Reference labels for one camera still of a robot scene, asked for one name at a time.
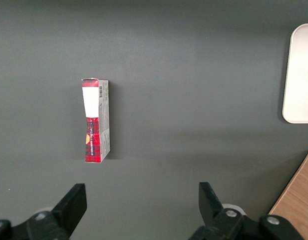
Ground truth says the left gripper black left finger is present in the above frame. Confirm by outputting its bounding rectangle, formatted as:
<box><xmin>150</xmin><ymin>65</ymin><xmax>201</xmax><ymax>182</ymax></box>
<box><xmin>0</xmin><ymin>183</ymin><xmax>88</xmax><ymax>240</ymax></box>

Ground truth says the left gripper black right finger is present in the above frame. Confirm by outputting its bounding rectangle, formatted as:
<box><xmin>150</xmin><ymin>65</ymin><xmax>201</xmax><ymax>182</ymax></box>
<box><xmin>188</xmin><ymin>181</ymin><xmax>305</xmax><ymax>240</ymax></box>

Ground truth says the beige rectangular tray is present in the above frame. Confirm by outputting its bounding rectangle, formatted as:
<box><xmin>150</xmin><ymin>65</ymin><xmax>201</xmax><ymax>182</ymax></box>
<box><xmin>282</xmin><ymin>23</ymin><xmax>308</xmax><ymax>125</ymax></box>

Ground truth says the wooden drawer cabinet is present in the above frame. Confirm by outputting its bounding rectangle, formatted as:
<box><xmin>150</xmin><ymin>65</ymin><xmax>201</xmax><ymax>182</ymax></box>
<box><xmin>268</xmin><ymin>150</ymin><xmax>308</xmax><ymax>240</ymax></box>

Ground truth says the red and white carton box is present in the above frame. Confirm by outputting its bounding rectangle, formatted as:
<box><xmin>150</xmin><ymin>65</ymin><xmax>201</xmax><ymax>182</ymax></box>
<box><xmin>81</xmin><ymin>77</ymin><xmax>111</xmax><ymax>164</ymax></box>

